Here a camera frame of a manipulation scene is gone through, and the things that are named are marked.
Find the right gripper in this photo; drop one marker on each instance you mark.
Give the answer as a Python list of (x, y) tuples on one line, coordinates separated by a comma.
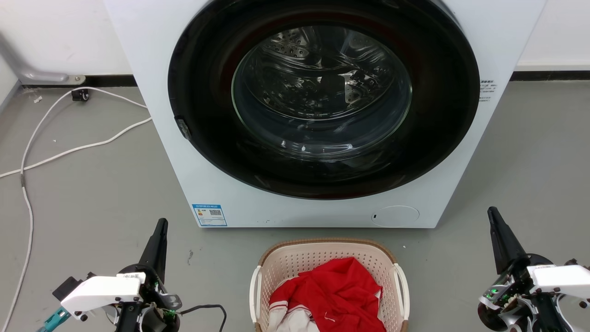
[(504, 299)]

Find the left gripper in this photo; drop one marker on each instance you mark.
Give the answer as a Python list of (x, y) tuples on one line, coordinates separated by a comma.
[(154, 295)]

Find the beige plastic laundry basket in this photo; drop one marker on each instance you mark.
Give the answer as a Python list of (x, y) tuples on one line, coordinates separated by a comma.
[(295, 263)]

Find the blue energy label sticker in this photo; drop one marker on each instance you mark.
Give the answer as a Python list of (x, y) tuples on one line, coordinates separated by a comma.
[(209, 215)]

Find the round white filter cover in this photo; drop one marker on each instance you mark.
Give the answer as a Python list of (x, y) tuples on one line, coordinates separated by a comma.
[(395, 216)]

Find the small printed text sticker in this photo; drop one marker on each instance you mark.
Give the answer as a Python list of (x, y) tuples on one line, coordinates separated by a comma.
[(487, 90)]

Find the white garment with red stripes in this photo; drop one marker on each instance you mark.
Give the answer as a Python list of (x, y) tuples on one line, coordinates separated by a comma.
[(295, 320)]

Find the black round washer door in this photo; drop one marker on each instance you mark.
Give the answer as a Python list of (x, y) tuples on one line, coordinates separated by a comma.
[(207, 92)]

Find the small black floor clip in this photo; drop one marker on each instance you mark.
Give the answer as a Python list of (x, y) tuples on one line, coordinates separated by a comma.
[(80, 95)]

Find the white front-load washing machine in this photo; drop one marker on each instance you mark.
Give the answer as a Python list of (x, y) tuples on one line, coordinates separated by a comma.
[(152, 69)]

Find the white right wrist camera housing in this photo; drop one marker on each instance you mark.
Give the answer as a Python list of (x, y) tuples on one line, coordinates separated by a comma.
[(560, 279)]

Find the grey wall pipe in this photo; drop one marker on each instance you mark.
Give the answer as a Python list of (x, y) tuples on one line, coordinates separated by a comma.
[(27, 69)]

